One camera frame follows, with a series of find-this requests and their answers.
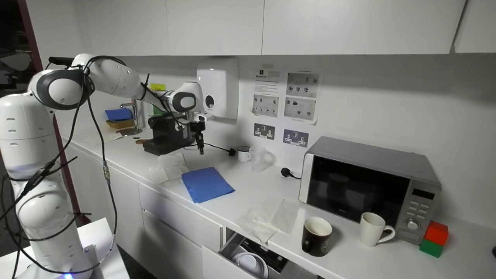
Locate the white paper towel dispenser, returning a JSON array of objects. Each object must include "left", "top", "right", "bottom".
[{"left": 196, "top": 58, "right": 239, "bottom": 120}]

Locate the white paper towel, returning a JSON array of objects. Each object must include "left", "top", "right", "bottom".
[{"left": 149, "top": 153, "right": 191, "bottom": 185}]

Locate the blue towel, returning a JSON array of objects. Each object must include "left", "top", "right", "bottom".
[{"left": 181, "top": 167, "right": 236, "bottom": 204}]

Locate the black coffee machine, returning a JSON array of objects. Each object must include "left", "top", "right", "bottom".
[{"left": 144, "top": 114, "right": 195, "bottom": 157}]

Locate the bottle with yellow label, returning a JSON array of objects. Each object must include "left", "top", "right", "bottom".
[{"left": 150, "top": 83, "right": 167, "bottom": 115}]

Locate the chrome tap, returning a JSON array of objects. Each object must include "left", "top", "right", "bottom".
[{"left": 119, "top": 98, "right": 143, "bottom": 135}]

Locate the brown tray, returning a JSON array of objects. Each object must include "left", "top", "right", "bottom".
[{"left": 106, "top": 119, "right": 135, "bottom": 129}]

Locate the instruction sheet with text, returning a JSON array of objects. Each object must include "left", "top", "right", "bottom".
[{"left": 252, "top": 69, "right": 282, "bottom": 118}]

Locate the blue cloth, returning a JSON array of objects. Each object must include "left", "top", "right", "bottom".
[{"left": 105, "top": 108, "right": 134, "bottom": 121}]

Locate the white drawer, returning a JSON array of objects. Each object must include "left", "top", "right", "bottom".
[{"left": 138, "top": 184, "right": 224, "bottom": 252}]

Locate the instruction sheet with pictures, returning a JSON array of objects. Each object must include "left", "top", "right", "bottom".
[{"left": 284, "top": 71, "right": 323, "bottom": 125}]

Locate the clear plastic bag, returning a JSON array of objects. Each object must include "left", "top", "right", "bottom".
[{"left": 236, "top": 197, "right": 299, "bottom": 243}]

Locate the open drawer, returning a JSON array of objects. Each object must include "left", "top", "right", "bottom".
[{"left": 201, "top": 228, "right": 323, "bottom": 279}]

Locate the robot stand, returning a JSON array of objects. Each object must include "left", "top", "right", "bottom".
[{"left": 0, "top": 218, "right": 131, "bottom": 279}]

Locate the white bowl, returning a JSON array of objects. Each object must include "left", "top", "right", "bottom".
[{"left": 231, "top": 252, "right": 269, "bottom": 279}]

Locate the black mug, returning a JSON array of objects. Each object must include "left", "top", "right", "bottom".
[{"left": 301, "top": 216, "right": 333, "bottom": 257}]

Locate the microwave door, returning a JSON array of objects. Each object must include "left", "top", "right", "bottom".
[{"left": 298, "top": 153, "right": 412, "bottom": 228}]

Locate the silver microwave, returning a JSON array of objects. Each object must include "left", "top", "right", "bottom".
[{"left": 298, "top": 136, "right": 443, "bottom": 246}]

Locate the large white mug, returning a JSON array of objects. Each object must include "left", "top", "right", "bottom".
[{"left": 360, "top": 212, "right": 396, "bottom": 248}]

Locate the red block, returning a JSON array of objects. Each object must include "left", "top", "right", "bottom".
[{"left": 424, "top": 220, "right": 449, "bottom": 246}]

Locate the green block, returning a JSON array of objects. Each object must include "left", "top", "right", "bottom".
[{"left": 419, "top": 239, "right": 443, "bottom": 258}]

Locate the wall socket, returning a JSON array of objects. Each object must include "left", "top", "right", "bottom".
[
  {"left": 283, "top": 129, "right": 310, "bottom": 148},
  {"left": 253, "top": 123, "right": 276, "bottom": 140}
]

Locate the row of white wall cabinets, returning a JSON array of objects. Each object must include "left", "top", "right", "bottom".
[{"left": 73, "top": 0, "right": 496, "bottom": 56}]

